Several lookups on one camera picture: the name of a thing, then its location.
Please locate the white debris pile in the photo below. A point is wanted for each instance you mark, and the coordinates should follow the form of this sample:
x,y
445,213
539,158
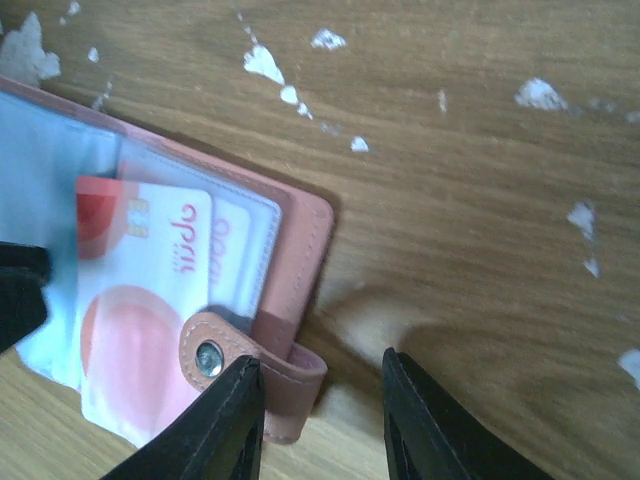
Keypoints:
x,y
23,58

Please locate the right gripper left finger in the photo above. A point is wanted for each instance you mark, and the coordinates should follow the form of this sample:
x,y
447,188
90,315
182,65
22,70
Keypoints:
x,y
220,436

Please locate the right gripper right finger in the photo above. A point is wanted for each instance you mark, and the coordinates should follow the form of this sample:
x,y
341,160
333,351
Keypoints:
x,y
430,435

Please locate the red credit card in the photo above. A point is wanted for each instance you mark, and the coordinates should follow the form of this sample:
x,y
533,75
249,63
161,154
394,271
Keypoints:
x,y
244,229

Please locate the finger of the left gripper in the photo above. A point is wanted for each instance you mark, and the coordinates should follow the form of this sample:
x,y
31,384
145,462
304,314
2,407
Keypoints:
x,y
25,272

